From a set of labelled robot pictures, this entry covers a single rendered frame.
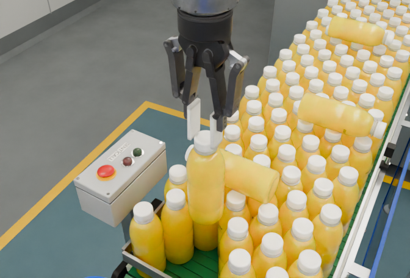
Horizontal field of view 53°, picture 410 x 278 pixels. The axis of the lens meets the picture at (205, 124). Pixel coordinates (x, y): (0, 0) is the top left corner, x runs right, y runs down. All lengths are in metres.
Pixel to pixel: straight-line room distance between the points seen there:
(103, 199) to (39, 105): 2.33
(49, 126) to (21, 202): 0.66
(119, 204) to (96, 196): 0.05
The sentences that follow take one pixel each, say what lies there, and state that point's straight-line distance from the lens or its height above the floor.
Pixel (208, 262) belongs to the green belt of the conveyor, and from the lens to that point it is 1.00.
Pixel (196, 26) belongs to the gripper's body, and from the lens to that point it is 0.54.
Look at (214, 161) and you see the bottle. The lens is 0.70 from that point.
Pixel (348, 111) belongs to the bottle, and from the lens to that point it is 1.01.
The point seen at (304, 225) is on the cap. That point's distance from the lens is 0.83.
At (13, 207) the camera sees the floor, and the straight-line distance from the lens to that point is 2.49.
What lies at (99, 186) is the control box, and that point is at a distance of 0.89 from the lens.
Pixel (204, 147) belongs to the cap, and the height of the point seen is 1.28.
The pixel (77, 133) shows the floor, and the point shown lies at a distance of 2.84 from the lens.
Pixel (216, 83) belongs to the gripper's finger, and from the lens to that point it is 0.60.
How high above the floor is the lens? 1.74
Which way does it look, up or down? 39 degrees down
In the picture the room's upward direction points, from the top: straight up
